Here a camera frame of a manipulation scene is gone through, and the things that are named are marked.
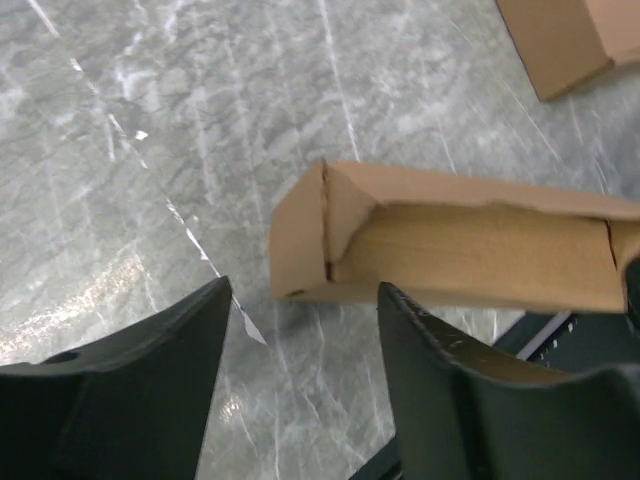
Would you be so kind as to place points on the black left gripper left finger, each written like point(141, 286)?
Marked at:
point(132, 405)

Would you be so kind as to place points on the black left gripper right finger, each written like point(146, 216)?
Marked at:
point(500, 420)

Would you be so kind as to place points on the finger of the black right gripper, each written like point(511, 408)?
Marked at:
point(632, 279)

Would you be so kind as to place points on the folded brown cardboard box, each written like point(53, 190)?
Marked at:
point(566, 45)

